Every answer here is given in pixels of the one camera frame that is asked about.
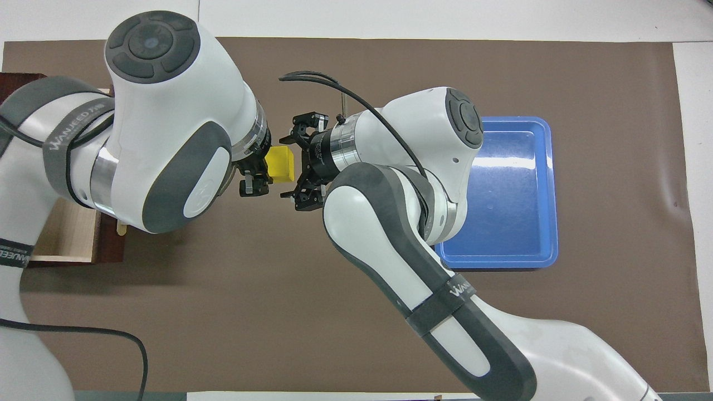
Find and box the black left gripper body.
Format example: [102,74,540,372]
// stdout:
[234,134,274,174]

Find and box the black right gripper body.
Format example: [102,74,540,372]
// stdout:
[300,128,335,187]

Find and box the yellow cube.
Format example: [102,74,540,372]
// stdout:
[265,146,296,183]

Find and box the brown table mat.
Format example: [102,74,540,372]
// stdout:
[0,37,711,394]

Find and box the blue plastic tray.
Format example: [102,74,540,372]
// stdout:
[434,116,559,270]

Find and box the dark strap on right arm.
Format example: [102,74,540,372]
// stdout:
[406,273,477,338]

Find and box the dark strap on arm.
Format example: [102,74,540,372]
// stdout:
[406,273,477,338]
[42,94,116,197]

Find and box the dark strap on left arm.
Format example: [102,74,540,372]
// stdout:
[42,94,116,197]

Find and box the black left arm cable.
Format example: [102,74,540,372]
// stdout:
[0,319,149,401]

